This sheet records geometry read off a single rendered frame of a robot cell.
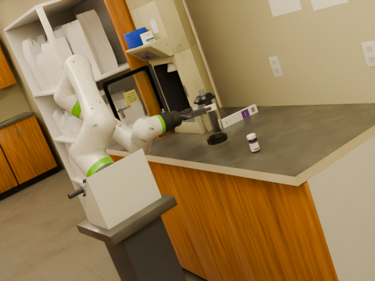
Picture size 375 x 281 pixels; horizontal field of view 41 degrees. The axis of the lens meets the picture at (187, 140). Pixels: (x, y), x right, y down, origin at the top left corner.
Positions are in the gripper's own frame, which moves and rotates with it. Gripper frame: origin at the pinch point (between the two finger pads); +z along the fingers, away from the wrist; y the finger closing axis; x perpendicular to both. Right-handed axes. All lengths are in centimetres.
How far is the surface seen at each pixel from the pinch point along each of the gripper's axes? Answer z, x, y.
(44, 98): -3, -13, 259
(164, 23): 10, -44, 35
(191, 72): 18.8, -15.3, 35.1
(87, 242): -16, 118, 224
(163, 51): 5.2, -30.2, 35.2
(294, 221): -9, 45, -56
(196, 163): -14.1, 23.2, -1.4
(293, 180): -14, 24, -67
